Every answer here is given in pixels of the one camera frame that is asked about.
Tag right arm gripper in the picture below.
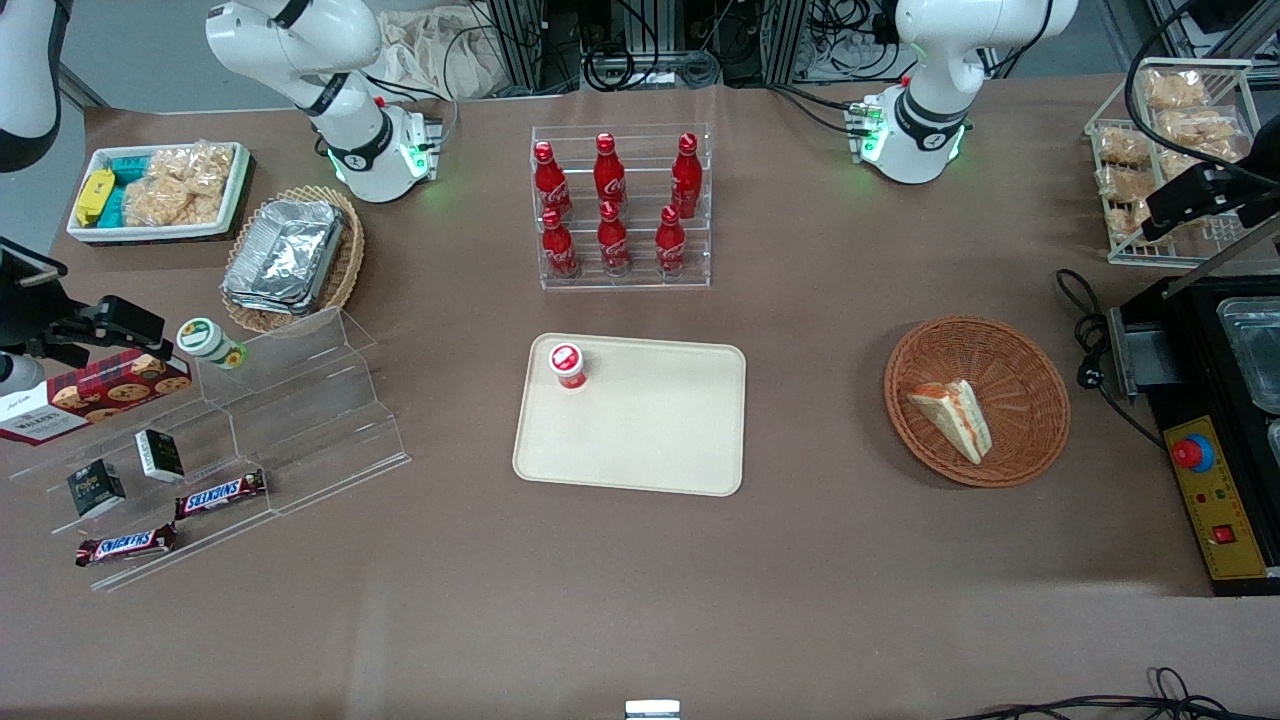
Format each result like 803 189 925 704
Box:
0 238 71 397

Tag triangular sandwich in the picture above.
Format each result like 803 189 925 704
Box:
906 378 994 466

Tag aluminium foil tray stack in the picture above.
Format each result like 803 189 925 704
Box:
221 197 348 318

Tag round brown wicker basket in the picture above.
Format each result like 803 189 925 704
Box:
883 315 1072 490

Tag oval tan wicker basket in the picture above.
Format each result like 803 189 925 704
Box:
219 184 367 337

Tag beige plastic tray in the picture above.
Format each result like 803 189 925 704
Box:
512 332 748 498

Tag clear bagged pastry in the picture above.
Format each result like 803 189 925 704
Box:
1157 107 1247 163
1104 199 1151 247
1097 127 1152 167
1142 67 1212 112
1095 164 1153 202

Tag red tartan cookie box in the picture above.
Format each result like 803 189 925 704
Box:
0 348 194 448

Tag yellow snack pack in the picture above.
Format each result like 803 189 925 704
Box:
74 167 117 228

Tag white rectangular bin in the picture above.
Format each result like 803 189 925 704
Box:
65 140 254 246

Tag shiny metal pan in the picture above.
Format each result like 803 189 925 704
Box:
1214 296 1280 417

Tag clear bag of crackers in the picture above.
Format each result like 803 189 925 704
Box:
150 143 237 193
124 175 217 228

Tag small black carton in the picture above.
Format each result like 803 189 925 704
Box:
66 458 128 519

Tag green white yogurt cup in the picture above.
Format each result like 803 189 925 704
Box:
176 316 249 372

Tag black sealing machine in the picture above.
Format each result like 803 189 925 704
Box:
1108 215 1280 598

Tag small black-white carton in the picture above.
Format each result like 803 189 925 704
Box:
134 428 187 484

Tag Snickers chocolate bar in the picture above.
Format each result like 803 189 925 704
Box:
74 522 180 569
174 469 269 521

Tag clear acrylic stepped shelf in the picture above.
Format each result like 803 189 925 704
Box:
8 305 412 593

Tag beige crumpled cloth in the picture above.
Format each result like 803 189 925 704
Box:
384 8 523 100

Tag red cola bottle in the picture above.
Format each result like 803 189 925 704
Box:
593 131 629 212
596 199 633 277
654 204 689 277
670 131 704 220
540 206 580 280
533 140 574 222

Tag red yogurt cup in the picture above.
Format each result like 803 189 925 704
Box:
547 341 590 392

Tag clear acrylic bottle rack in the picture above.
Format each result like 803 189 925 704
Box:
530 123 714 292

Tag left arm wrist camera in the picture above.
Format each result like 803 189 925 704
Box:
1144 163 1257 242

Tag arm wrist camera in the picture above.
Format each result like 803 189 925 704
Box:
1144 163 1257 242
62 296 167 353

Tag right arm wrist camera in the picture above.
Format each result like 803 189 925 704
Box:
62 296 167 353

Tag white wire basket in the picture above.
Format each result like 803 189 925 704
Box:
1084 57 1280 268

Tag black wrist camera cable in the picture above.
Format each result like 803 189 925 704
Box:
1122 0 1256 183

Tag black power cable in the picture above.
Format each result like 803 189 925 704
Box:
1055 267 1170 449

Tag black floor cables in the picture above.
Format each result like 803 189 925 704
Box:
944 666 1247 720

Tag aluminium profile frame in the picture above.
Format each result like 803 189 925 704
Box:
468 0 549 97

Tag black cable bundle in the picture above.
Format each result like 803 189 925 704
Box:
583 38 723 93

